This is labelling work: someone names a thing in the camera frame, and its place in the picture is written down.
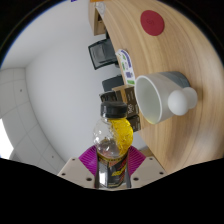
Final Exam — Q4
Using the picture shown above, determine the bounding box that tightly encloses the rectangular ceiling light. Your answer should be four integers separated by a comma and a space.
0, 118, 14, 160

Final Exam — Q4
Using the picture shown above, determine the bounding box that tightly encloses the large dark brown box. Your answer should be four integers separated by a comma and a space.
99, 90, 139, 119

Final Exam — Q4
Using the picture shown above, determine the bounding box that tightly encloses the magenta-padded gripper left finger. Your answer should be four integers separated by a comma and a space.
57, 145, 99, 189

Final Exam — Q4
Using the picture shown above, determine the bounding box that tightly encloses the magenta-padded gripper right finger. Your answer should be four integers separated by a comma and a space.
125, 145, 167, 189

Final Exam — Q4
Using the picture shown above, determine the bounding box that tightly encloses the grey mesh office chair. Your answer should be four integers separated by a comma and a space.
87, 38, 118, 71

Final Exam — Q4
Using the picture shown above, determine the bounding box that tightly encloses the wooden side desk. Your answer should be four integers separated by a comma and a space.
88, 0, 109, 37

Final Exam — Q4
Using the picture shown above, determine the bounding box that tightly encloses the white printed leaflet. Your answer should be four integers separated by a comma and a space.
114, 48, 137, 86

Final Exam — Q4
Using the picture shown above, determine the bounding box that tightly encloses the clear bottle with black cap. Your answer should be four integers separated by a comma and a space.
92, 100, 134, 190

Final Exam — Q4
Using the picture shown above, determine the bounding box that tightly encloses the white and grey mug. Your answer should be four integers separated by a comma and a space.
134, 70, 199, 125

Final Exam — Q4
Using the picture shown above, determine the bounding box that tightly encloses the flat round red coaster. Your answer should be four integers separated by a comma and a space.
139, 9, 166, 37

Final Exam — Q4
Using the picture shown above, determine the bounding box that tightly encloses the small dark brown box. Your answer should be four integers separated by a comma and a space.
126, 114, 143, 133

